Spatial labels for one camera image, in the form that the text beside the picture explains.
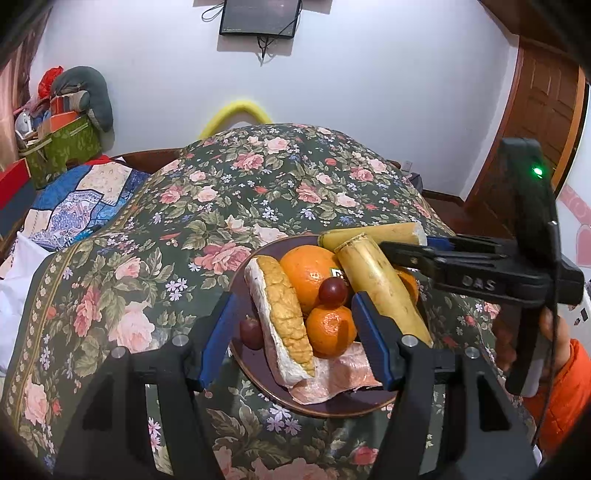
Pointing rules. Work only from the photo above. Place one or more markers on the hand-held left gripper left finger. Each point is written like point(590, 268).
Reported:
point(217, 344)

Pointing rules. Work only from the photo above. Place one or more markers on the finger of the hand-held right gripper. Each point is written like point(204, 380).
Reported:
point(406, 258)
point(441, 243)

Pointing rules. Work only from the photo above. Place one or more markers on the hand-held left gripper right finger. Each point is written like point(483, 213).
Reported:
point(376, 344)

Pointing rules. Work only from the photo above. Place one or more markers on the red grape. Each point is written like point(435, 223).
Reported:
point(251, 333)
point(333, 291)

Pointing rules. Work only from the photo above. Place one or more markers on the thick sugarcane piece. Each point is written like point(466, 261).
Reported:
point(374, 277)

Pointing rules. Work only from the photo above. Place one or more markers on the thin sugarcane piece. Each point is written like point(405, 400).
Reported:
point(369, 235)

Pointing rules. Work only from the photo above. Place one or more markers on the small mandarin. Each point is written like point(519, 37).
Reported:
point(330, 330)

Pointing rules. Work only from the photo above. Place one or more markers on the purple plate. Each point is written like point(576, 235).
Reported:
point(332, 404)

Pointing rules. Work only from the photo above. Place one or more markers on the bread roll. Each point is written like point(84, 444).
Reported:
point(281, 304)

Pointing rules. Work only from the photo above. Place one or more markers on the person's right forearm orange sleeve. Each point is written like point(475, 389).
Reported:
point(568, 401)

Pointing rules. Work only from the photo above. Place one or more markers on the person's right hand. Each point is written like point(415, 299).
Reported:
point(504, 341)

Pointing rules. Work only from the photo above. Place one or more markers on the large mandarin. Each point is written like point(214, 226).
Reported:
point(408, 288)

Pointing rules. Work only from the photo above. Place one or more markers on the white heart print board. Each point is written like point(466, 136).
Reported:
point(579, 221)

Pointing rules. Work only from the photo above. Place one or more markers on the dark bag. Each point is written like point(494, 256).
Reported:
point(414, 180)

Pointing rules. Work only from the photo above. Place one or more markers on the orange with sticker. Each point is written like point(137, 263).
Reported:
point(304, 272)

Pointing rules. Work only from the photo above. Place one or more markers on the floral blanket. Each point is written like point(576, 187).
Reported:
point(138, 277)

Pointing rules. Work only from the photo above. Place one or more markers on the wooden door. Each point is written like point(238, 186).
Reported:
point(540, 92)

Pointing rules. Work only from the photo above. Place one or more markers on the blue patchwork quilt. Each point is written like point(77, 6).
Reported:
point(78, 203)

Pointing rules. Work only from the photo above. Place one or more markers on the white sheet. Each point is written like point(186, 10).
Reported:
point(18, 295)

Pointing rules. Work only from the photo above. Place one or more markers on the yellow foam tube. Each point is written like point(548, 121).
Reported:
point(231, 108)

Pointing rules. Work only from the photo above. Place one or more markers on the green patterned box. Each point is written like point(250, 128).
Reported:
point(64, 147)

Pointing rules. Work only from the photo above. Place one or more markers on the flat red box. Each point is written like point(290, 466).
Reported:
point(14, 182)

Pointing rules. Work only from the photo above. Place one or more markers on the orange red box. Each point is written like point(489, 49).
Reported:
point(60, 121)

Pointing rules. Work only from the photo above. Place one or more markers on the pink curtain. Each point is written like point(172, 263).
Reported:
point(18, 78)

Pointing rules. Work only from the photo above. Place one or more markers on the wooden bed frame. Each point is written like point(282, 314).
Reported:
point(147, 160)

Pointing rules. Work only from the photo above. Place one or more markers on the wall monitor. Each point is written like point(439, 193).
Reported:
point(258, 16)

